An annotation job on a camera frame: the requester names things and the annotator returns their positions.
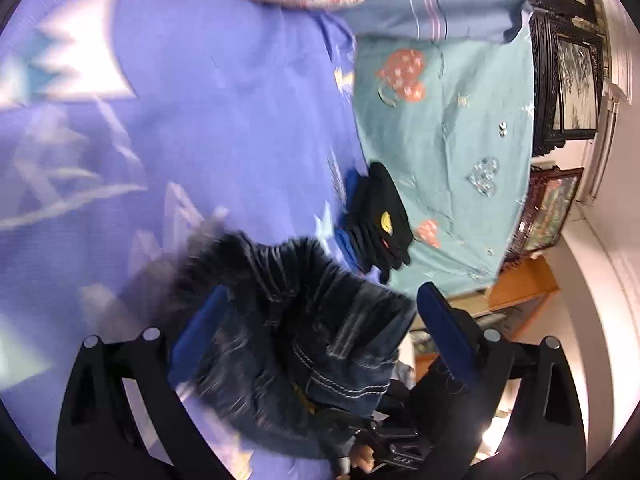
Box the blue folded garment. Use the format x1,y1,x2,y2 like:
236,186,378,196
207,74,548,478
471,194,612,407
334,168,363,275

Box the wooden display cabinet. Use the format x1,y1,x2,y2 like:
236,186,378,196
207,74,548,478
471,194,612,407
414,253,561,380

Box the purple printed bed sheet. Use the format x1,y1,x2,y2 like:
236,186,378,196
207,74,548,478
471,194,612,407
1,0,363,472

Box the person's right hand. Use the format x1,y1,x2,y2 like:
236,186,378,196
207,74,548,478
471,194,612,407
348,442,374,474

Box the dark blue denim jeans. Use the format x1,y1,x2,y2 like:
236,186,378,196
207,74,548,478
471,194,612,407
160,232,416,458

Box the colourful framed picture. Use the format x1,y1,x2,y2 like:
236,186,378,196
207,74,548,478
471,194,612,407
504,166,584,266

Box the teal printed pillow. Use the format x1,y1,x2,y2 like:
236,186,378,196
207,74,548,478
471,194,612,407
352,29,534,296

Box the blue plaid pillow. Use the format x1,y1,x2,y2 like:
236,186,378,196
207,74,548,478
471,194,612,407
337,0,533,44

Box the black folded garment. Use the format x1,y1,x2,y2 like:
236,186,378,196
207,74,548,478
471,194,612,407
345,162,413,285

